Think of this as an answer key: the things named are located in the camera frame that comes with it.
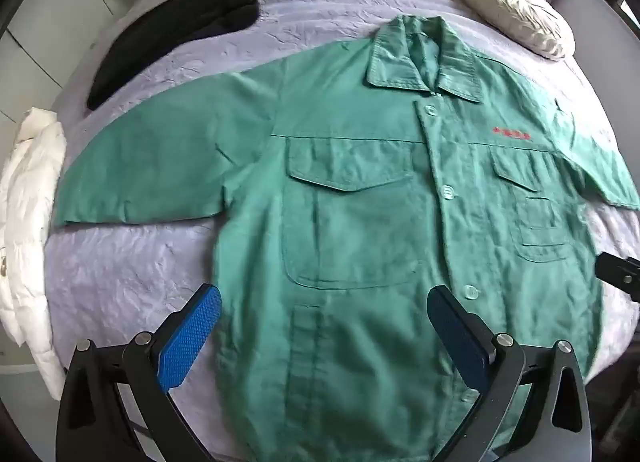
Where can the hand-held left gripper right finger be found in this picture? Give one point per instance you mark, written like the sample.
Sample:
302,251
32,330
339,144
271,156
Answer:
457,337

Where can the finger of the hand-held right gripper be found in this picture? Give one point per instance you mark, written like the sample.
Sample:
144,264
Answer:
619,273

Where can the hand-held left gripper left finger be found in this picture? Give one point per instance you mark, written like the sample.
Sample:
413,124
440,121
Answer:
192,329

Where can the green work shirt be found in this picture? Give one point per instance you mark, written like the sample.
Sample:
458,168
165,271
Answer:
380,222

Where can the lavender bed sheet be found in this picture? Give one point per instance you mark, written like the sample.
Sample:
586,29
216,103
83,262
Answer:
150,262

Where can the white puffer jacket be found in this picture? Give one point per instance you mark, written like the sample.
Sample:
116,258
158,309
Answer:
30,242

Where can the cream pillow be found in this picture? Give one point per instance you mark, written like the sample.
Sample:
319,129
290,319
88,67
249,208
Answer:
515,6

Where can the black garment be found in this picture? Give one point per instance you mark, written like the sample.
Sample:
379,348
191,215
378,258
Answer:
190,16

